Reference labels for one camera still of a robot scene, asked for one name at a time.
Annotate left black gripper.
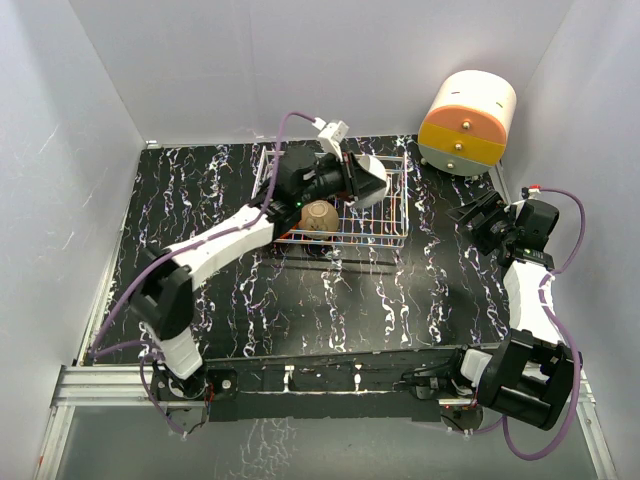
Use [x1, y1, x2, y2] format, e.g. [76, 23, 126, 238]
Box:
[296, 150, 386, 209]

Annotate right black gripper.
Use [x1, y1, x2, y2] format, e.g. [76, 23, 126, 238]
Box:
[446, 190, 518, 255]

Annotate white bowl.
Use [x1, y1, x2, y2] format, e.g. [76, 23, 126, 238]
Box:
[347, 154, 390, 209]

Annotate black glossy bowl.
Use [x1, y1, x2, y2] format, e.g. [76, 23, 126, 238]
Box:
[298, 200, 340, 240]

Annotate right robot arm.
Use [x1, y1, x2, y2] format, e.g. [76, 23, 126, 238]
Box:
[445, 191, 574, 430]

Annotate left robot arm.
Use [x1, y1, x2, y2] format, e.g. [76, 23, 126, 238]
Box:
[129, 146, 388, 399]

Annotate pastel round drawer cabinet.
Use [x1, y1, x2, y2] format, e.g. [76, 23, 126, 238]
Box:
[417, 70, 517, 177]

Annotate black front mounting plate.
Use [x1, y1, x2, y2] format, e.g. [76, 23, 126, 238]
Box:
[152, 363, 493, 431]

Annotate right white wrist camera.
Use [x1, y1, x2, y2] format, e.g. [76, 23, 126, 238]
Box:
[504, 199, 526, 223]

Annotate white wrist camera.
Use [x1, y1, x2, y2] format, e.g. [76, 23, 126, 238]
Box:
[504, 199, 526, 223]
[313, 117, 349, 160]

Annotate white wire dish rack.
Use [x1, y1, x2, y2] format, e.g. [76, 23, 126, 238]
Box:
[277, 154, 409, 249]

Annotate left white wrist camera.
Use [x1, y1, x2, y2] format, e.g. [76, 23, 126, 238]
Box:
[313, 117, 349, 160]

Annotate aluminium frame rail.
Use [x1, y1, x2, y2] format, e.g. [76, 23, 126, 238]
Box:
[34, 164, 619, 480]

